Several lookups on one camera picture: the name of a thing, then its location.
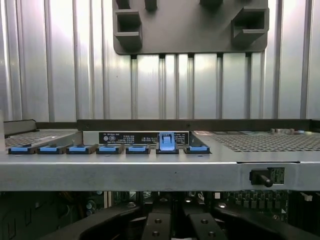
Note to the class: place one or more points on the green motherboard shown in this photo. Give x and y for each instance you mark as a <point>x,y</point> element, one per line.
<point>262,202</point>

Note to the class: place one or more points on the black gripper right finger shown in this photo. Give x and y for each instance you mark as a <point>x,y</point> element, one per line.
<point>205,222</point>

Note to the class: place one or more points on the grey printed parts rack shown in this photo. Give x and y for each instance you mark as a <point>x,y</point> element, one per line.
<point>190,30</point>

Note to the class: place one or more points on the black intrusion switch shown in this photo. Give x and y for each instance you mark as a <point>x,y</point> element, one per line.
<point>260,178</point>

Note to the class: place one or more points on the blue card retention clip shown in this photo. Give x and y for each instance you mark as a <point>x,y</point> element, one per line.
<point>78,149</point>
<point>137,149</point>
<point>166,142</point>
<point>108,149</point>
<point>49,149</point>
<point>197,149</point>
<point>20,149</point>

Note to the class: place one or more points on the open grey PC case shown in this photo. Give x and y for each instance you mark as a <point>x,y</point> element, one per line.
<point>125,175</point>

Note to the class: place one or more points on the white expansion slot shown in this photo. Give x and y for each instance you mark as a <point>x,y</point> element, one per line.
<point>107,200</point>

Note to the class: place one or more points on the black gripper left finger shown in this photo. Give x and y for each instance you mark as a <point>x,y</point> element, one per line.
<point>156,222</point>

